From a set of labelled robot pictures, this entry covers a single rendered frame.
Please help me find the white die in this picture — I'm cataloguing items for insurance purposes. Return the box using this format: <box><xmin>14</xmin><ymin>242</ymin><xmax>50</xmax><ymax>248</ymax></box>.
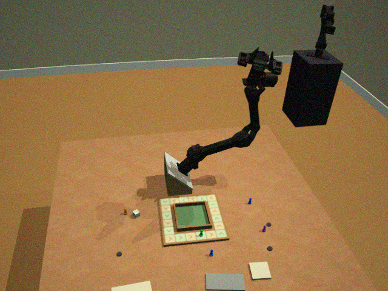
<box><xmin>133</xmin><ymin>209</ymin><xmax>141</xmax><ymax>218</ymax></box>

